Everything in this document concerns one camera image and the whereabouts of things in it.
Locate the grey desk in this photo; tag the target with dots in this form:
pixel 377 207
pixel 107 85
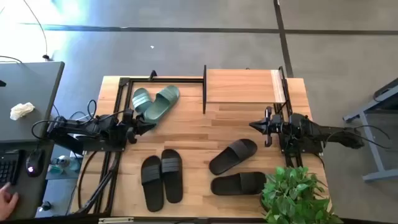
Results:
pixel 31 87

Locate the black rubber slide sandal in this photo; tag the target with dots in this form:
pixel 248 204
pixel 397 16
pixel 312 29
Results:
pixel 224 161
pixel 152 193
pixel 227 184
pixel 172 186

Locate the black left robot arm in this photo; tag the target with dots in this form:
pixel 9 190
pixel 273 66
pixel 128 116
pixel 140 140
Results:
pixel 81 127

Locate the green rubber slide sandal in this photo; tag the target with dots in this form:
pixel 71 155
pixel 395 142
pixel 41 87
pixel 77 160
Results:
pixel 140 99
pixel 161 104

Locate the black frame clamp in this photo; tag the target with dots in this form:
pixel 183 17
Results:
pixel 153 74

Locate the crumpled white tissue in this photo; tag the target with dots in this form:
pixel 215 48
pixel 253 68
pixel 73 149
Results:
pixel 21 110

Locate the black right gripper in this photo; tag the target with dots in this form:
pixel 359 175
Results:
pixel 278 126

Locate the silver bracket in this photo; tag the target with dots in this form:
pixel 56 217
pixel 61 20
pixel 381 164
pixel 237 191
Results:
pixel 115 220

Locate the green leafy potted plant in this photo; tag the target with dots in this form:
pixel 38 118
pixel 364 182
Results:
pixel 295 196

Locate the black aluminium rail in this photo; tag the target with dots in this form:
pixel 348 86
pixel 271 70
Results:
pixel 289 161

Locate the clear plastic bottle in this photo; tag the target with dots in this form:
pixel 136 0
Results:
pixel 63 161

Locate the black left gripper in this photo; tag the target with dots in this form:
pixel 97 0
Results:
pixel 130 126

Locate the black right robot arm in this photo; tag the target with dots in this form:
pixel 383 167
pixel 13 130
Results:
pixel 326 130

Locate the dark desk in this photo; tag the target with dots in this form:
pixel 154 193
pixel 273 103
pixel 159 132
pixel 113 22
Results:
pixel 25 193

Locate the small black floor object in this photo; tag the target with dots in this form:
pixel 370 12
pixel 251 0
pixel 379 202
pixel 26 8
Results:
pixel 46 206

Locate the black keyboard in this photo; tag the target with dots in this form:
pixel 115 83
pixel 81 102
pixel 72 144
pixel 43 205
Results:
pixel 7 168

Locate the person's hand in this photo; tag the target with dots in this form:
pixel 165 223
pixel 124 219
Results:
pixel 7 202

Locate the grey metal table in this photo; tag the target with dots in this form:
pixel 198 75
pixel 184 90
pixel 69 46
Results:
pixel 382 175

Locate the black computer mouse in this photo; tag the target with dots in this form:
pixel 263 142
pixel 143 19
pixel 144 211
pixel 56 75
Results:
pixel 35 161

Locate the wooden shelf with black frame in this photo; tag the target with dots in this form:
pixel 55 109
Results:
pixel 242 85

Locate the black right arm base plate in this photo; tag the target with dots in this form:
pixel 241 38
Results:
pixel 311 149

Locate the black metal table frame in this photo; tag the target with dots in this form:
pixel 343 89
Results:
pixel 122 93

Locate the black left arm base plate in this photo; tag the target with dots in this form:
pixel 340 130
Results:
pixel 99 148

